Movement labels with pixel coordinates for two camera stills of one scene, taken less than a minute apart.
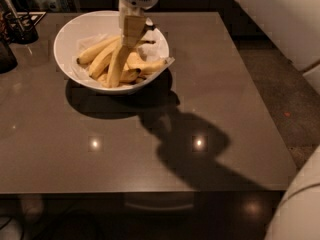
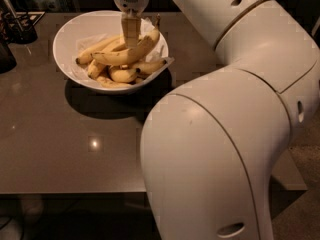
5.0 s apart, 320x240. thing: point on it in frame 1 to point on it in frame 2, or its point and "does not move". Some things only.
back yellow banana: [91, 52] does not move
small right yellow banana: [135, 61] does not move
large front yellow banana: [115, 75] to [130, 56]
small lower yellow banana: [129, 75] does not move
